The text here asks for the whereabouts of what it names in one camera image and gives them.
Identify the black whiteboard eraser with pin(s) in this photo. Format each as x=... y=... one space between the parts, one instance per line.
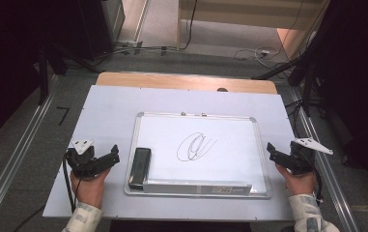
x=139 y=167

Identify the dark cabinet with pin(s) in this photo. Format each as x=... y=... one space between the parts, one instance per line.
x=107 y=25

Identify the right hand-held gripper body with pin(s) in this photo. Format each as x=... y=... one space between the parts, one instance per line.
x=300 y=161

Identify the metal floor rail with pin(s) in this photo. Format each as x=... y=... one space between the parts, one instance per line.
x=333 y=180
x=14 y=154

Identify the black curtain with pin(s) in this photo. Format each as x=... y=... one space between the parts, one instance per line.
x=358 y=80
x=7 y=48

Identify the person's right hand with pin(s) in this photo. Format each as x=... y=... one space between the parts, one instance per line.
x=299 y=184

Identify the person's left hand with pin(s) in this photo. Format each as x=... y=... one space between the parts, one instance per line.
x=90 y=190

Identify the light wooden furniture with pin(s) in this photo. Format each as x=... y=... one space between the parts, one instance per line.
x=252 y=14

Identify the silver framed whiteboard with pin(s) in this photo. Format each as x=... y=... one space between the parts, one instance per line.
x=230 y=167

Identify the white table cover board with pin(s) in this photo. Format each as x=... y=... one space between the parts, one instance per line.
x=107 y=116

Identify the black stand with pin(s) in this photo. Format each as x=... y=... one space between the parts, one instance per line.
x=307 y=90
x=44 y=80

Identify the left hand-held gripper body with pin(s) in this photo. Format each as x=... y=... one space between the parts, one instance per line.
x=83 y=162

